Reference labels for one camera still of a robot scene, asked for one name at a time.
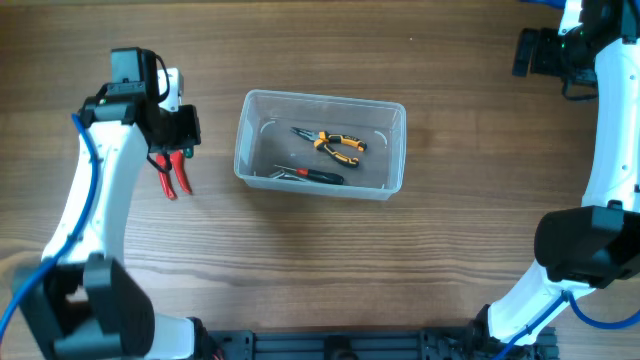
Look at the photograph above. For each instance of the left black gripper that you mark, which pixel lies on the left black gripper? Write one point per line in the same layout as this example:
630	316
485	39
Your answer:
178	132

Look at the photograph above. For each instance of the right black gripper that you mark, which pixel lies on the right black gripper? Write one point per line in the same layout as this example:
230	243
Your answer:
523	52

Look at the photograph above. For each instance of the red handled pruning shears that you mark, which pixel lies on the red handled pruning shears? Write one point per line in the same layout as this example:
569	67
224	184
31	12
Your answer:
172	175

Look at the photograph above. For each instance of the silver metal wrench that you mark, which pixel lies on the silver metal wrench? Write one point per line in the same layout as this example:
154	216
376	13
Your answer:
285	175

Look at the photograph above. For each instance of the orange black pliers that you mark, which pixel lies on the orange black pliers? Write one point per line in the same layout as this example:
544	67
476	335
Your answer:
323	141

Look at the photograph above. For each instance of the black red handled screwdriver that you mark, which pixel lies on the black red handled screwdriver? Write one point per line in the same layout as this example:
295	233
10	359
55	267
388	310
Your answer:
315	175

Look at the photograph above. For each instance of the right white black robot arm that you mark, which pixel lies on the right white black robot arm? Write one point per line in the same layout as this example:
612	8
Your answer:
578	251

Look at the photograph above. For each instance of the clear plastic container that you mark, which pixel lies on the clear plastic container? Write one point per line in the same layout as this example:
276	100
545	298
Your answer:
265	140

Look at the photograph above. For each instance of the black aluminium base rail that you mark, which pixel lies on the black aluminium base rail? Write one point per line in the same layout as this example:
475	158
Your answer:
426	344

